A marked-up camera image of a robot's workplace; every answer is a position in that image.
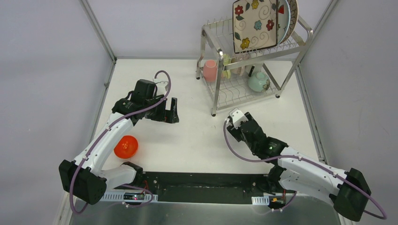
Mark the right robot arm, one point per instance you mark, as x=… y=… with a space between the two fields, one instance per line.
x=346 y=191

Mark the orange plastic bowl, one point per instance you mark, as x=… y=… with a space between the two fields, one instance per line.
x=126 y=147

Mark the white ribbed mug black handle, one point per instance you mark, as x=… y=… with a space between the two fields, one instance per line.
x=251 y=69

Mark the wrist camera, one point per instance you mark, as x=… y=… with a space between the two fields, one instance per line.
x=161 y=85
x=237 y=117

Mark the right white cable duct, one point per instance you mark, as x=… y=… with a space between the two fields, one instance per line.
x=260 y=200

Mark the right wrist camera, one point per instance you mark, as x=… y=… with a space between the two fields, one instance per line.
x=237 y=117

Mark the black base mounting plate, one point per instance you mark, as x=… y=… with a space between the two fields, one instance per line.
x=219 y=188

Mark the square floral plate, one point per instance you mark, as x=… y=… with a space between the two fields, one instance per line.
x=254 y=25

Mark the white cable duct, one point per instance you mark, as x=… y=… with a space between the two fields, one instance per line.
x=133 y=197
x=260 y=200

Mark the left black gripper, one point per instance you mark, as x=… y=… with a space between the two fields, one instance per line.
x=166 y=112

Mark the mint green bowl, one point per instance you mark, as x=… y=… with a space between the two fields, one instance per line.
x=259 y=82

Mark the brown rim petal pattern plate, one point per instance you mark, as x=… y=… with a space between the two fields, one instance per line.
x=293 y=4

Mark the steel two-tier dish rack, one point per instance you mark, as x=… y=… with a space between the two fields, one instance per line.
x=230 y=87

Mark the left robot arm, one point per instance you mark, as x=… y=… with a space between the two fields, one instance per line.
x=84 y=177

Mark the pink cup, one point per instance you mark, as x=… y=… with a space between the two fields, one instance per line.
x=210 y=70

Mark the watermelon pattern round plate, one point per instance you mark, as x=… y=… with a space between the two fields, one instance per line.
x=284 y=16

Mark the pale yellow mug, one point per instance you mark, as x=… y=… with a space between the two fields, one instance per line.
x=226 y=61

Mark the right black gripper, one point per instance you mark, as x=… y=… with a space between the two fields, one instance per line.
x=234 y=132

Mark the left white cable duct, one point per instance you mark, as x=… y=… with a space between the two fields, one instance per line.
x=133 y=197

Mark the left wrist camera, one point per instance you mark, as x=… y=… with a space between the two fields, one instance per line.
x=161 y=85

